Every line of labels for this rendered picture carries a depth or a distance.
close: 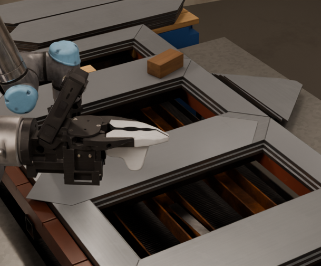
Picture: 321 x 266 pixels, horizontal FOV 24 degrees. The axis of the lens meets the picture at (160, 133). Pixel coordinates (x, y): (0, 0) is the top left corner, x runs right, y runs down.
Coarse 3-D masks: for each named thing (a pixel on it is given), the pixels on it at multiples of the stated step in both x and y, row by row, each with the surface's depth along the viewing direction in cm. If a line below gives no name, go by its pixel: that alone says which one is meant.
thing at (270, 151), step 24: (96, 48) 272; (120, 48) 277; (144, 48) 273; (120, 96) 245; (144, 96) 248; (192, 96) 249; (264, 120) 231; (264, 144) 222; (24, 168) 211; (192, 168) 212; (216, 168) 215; (288, 168) 214; (120, 192) 202; (144, 192) 205; (96, 264) 179; (288, 264) 179; (312, 264) 182
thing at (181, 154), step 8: (176, 136) 223; (160, 144) 220; (168, 144) 220; (176, 144) 220; (184, 144) 220; (168, 152) 216; (176, 152) 216; (184, 152) 216; (192, 152) 216; (176, 160) 213; (184, 160) 213; (192, 160) 213; (200, 160) 213
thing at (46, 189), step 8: (40, 176) 206; (48, 176) 206; (40, 184) 203; (48, 184) 203; (40, 192) 200; (48, 192) 200; (56, 192) 200; (48, 200) 198; (56, 200) 198; (64, 200) 198
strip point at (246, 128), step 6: (222, 120) 231; (228, 120) 231; (234, 120) 231; (240, 120) 231; (246, 120) 231; (252, 120) 231; (234, 126) 228; (240, 126) 228; (246, 126) 228; (252, 126) 228; (240, 132) 225; (246, 132) 225; (252, 132) 225; (246, 138) 222; (252, 138) 222
